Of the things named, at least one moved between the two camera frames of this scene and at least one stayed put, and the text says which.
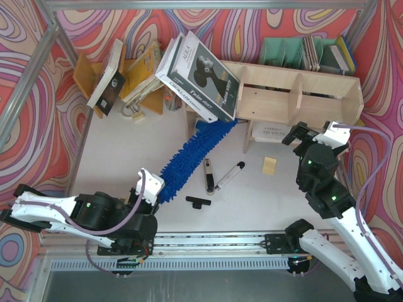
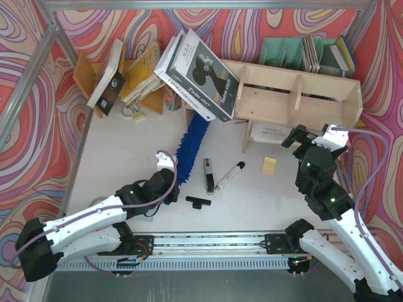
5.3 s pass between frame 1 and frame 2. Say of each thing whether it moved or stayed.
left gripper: moved
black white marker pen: stayed
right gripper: stayed
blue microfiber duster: moved
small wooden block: stayed
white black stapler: stayed
